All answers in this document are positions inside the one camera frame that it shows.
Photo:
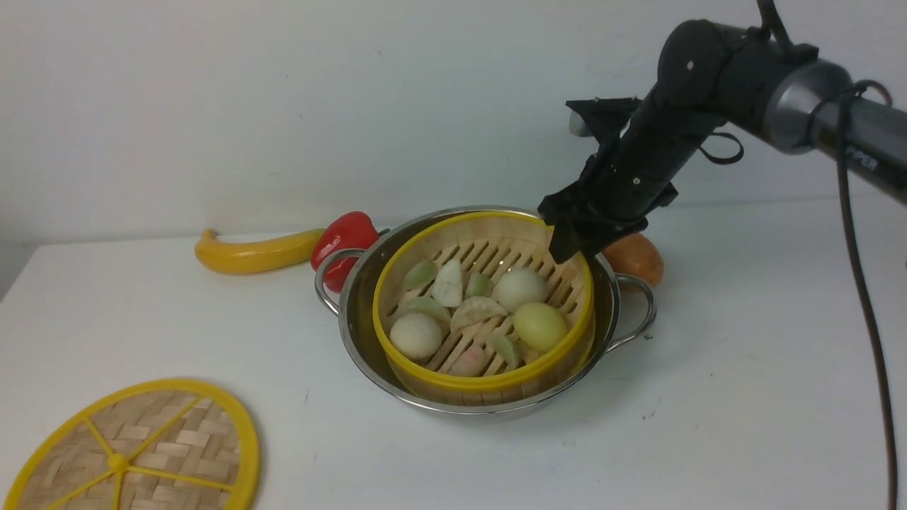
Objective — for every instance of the bamboo steamer basket yellow rim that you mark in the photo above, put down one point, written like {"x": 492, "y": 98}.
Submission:
{"x": 491, "y": 248}

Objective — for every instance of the white dumpling upright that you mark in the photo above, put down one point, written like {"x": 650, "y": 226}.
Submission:
{"x": 447, "y": 288}

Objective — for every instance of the stainless steel pot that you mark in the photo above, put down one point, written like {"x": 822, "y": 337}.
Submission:
{"x": 594, "y": 297}

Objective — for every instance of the woven bamboo steamer lid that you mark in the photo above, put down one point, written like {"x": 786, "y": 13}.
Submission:
{"x": 163, "y": 444}

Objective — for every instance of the red toy bell pepper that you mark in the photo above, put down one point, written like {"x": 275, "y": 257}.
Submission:
{"x": 353, "y": 230}

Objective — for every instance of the yellow toy bun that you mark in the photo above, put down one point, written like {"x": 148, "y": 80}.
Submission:
{"x": 540, "y": 326}

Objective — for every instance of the pink toy dumpling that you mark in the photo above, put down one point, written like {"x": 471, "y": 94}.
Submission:
{"x": 471, "y": 362}

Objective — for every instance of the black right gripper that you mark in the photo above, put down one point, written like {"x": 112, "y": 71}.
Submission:
{"x": 611, "y": 198}

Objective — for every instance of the yellow toy banana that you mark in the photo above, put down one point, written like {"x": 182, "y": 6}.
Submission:
{"x": 255, "y": 257}

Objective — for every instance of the small green dumpling centre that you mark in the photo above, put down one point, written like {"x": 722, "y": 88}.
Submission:
{"x": 478, "y": 285}

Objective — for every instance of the pale green dumpling top left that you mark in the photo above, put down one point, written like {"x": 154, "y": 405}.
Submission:
{"x": 420, "y": 275}

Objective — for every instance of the cream dumpling centre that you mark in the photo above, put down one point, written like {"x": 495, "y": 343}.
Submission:
{"x": 474, "y": 310}

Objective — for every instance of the white toy bun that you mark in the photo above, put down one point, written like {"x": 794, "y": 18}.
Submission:
{"x": 518, "y": 287}
{"x": 417, "y": 336}

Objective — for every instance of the green dumpling bottom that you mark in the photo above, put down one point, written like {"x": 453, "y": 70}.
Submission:
{"x": 505, "y": 347}

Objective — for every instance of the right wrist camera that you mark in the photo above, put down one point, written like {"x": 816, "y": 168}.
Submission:
{"x": 601, "y": 119}

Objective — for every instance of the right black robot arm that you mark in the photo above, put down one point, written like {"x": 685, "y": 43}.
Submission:
{"x": 710, "y": 75}

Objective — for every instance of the white toy bun lower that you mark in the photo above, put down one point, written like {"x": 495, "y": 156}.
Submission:
{"x": 417, "y": 336}

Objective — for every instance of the white toy bun upper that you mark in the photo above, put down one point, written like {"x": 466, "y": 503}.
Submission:
{"x": 518, "y": 287}

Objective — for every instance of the brown toy potato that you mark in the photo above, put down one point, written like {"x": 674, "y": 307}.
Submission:
{"x": 635, "y": 255}

